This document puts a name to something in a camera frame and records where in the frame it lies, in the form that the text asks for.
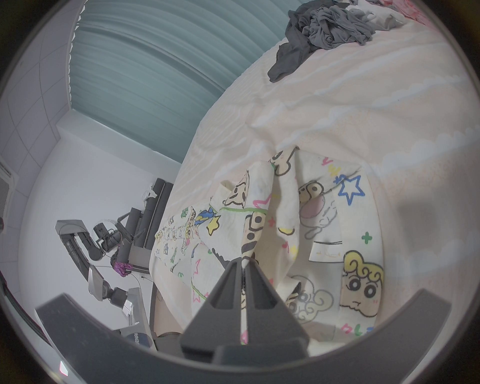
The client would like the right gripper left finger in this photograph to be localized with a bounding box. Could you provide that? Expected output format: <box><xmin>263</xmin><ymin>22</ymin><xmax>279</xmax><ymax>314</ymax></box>
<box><xmin>180</xmin><ymin>259</ymin><xmax>243</xmax><ymax>359</ymax></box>

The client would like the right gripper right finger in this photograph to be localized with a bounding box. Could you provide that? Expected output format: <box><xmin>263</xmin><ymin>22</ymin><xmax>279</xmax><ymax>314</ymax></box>
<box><xmin>244</xmin><ymin>260</ymin><xmax>310</xmax><ymax>357</ymax></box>

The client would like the white printed pyjama top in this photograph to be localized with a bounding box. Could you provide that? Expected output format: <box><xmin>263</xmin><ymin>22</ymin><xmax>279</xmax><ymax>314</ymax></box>
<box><xmin>149</xmin><ymin>146</ymin><xmax>386</xmax><ymax>356</ymax></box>

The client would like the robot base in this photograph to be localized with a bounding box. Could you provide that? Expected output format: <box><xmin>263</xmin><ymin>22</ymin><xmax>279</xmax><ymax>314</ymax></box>
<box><xmin>88</xmin><ymin>264</ymin><xmax>155</xmax><ymax>344</ymax></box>

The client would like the bed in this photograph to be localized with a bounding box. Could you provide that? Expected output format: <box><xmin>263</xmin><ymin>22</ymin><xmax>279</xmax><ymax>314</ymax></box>
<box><xmin>149</xmin><ymin>0</ymin><xmax>480</xmax><ymax>355</ymax></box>

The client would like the ceiling air conditioner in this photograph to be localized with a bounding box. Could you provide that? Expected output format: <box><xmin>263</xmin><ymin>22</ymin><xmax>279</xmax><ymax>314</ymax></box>
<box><xmin>0</xmin><ymin>157</ymin><xmax>18</xmax><ymax>223</ymax></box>

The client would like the black garment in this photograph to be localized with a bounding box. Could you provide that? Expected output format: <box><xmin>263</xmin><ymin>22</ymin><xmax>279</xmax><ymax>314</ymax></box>
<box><xmin>267</xmin><ymin>9</ymin><xmax>320</xmax><ymax>83</ymax></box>

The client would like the grey garment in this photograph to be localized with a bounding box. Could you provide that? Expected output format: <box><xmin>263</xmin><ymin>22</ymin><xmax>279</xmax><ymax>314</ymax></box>
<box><xmin>300</xmin><ymin>7</ymin><xmax>376</xmax><ymax>50</ymax></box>

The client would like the white garment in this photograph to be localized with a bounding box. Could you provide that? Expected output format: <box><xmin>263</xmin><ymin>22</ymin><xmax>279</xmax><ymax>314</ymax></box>
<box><xmin>360</xmin><ymin>4</ymin><xmax>406</xmax><ymax>31</ymax></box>

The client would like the pink garment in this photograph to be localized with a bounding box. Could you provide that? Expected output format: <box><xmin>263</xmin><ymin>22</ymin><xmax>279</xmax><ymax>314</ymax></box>
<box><xmin>390</xmin><ymin>0</ymin><xmax>433</xmax><ymax>26</ymax></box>

